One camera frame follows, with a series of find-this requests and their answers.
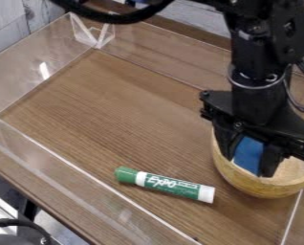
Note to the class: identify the clear acrylic tray wall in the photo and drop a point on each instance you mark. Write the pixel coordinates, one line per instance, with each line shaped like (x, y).
(86, 110)

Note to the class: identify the black table leg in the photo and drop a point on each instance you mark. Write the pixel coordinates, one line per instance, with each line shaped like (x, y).
(30, 210)

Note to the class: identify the green Expo marker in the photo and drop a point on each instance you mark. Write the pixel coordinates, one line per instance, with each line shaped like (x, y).
(158, 182)

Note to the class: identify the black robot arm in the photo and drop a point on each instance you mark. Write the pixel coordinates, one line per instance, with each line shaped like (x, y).
(267, 45)

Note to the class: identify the blue rectangular block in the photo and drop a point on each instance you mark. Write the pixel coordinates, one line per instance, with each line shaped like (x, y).
(247, 154)

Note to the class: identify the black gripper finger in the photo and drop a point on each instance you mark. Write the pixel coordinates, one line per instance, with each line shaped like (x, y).
(271, 158)
(228, 137)

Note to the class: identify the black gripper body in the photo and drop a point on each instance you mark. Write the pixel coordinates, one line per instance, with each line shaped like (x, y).
(262, 111)

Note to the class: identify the brown wooden bowl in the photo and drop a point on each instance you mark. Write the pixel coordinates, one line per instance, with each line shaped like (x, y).
(286, 183)

